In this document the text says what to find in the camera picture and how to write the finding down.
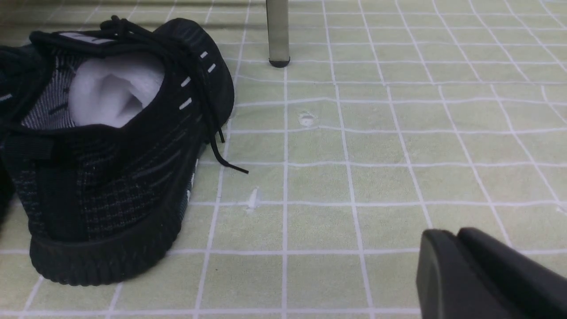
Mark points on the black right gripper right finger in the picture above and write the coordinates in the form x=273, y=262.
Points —
x=539, y=293

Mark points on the stainless steel shoe rack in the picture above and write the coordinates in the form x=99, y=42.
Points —
x=278, y=32

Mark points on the black knit sneaker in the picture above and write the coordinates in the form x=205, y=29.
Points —
x=7, y=192
x=101, y=133

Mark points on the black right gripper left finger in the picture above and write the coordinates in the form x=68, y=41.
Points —
x=451, y=285

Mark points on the green checkered table cloth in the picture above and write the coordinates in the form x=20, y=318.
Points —
x=393, y=116

